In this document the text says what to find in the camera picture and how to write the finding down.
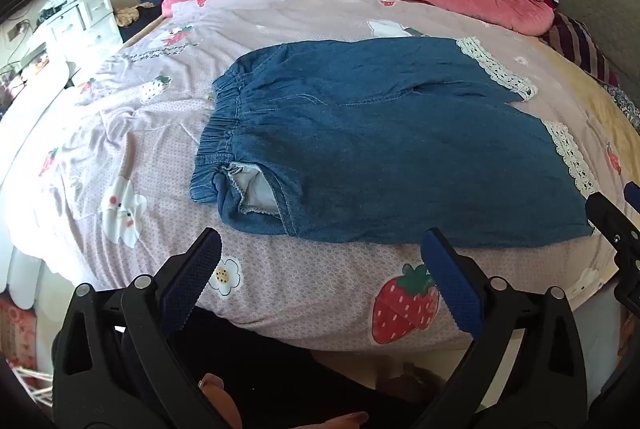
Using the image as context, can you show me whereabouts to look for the purple striped pillow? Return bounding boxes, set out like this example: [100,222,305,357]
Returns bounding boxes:
[540,12,621,87]

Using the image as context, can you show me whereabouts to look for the beige crumpled cloth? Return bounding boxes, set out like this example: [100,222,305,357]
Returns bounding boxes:
[114,4,146,27]

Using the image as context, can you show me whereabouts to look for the floral patterned cloth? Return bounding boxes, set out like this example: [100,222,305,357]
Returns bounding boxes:
[607,84,640,135]

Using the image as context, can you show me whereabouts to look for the brown fuzzy slipper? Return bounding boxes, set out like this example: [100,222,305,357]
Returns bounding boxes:
[385,363,446,402]

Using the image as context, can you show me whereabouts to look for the red patterned rug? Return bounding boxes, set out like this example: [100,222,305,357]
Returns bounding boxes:
[0,296,40,372]

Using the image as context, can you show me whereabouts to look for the blue denim pants lace trim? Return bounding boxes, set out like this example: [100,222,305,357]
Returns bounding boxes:
[189,36,601,250]

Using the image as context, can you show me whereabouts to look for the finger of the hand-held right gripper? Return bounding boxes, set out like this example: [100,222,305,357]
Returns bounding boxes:
[585,192,640,310]

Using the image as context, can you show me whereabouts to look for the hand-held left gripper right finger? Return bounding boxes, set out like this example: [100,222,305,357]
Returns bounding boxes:
[421,229,589,429]

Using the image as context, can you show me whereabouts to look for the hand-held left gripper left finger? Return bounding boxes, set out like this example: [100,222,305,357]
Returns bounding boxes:
[52,227,223,429]

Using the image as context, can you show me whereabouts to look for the white dresser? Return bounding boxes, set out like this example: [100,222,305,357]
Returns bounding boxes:
[30,0,123,75]

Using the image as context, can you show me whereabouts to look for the person's dark trousers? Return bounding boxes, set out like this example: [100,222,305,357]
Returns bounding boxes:
[120,309,431,429]

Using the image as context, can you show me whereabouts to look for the pink strawberry print bed sheet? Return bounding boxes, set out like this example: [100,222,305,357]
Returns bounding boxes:
[0,0,640,352]

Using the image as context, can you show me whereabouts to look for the white scalloped bed footboard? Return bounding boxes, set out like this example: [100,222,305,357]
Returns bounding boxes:
[0,54,76,310]

